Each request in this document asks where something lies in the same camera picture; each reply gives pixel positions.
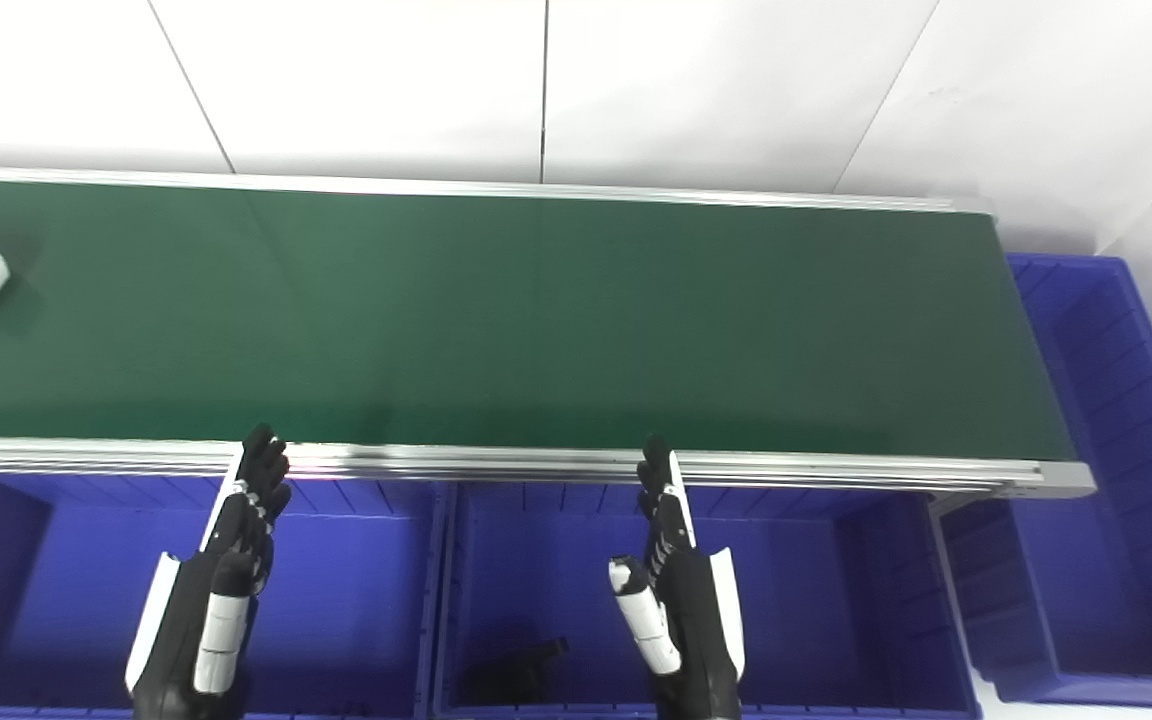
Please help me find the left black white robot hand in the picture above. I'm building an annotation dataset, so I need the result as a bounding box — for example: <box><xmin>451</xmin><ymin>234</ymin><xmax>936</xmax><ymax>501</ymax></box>
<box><xmin>125</xmin><ymin>423</ymin><xmax>293</xmax><ymax>720</ymax></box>

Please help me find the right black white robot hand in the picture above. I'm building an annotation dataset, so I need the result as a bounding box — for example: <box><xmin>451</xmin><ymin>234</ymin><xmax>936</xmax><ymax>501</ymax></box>
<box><xmin>608</xmin><ymin>435</ymin><xmax>746</xmax><ymax>720</ymax></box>

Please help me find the blue plastic bin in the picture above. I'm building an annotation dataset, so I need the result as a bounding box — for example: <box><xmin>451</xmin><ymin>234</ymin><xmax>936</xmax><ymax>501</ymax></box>
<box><xmin>431</xmin><ymin>480</ymin><xmax>983</xmax><ymax>720</ymax></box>
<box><xmin>0</xmin><ymin>472</ymin><xmax>443</xmax><ymax>720</ymax></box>
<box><xmin>940</xmin><ymin>252</ymin><xmax>1152</xmax><ymax>710</ymax></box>

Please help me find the black part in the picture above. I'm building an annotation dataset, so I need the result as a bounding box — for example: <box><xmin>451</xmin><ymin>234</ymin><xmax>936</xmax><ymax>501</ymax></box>
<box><xmin>460</xmin><ymin>637</ymin><xmax>570</xmax><ymax>707</ymax></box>

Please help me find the green conveyor belt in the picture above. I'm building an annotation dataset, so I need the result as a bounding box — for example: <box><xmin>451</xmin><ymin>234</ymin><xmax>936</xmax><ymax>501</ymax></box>
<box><xmin>0</xmin><ymin>180</ymin><xmax>1078</xmax><ymax>463</ymax></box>
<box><xmin>0</xmin><ymin>165</ymin><xmax>1098</xmax><ymax>502</ymax></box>

